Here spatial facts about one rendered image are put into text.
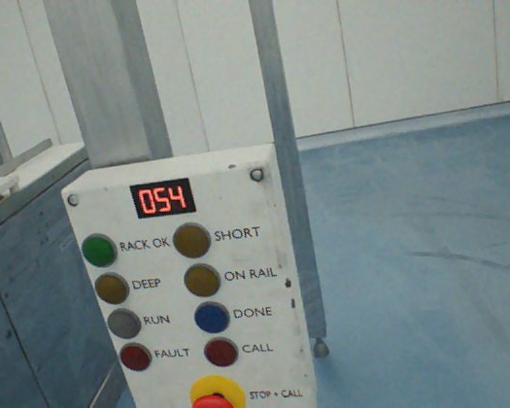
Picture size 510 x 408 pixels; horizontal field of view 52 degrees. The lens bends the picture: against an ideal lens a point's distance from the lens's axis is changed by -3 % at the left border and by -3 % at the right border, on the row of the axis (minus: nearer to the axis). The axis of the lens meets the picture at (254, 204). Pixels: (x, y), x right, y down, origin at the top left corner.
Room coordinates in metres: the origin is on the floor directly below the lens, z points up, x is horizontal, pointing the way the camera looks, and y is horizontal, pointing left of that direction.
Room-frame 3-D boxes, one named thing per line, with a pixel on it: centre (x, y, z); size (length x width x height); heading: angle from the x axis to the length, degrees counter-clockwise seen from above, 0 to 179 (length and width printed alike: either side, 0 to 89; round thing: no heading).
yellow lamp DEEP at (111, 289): (0.40, 0.13, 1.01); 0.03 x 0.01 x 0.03; 78
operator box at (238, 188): (0.41, 0.06, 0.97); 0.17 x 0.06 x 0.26; 78
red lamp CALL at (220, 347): (0.38, 0.05, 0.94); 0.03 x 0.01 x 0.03; 78
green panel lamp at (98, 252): (0.40, 0.13, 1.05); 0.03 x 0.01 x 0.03; 78
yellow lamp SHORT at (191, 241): (0.38, 0.05, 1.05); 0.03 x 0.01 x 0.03; 78
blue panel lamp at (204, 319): (0.38, 0.05, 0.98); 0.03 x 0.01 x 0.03; 78
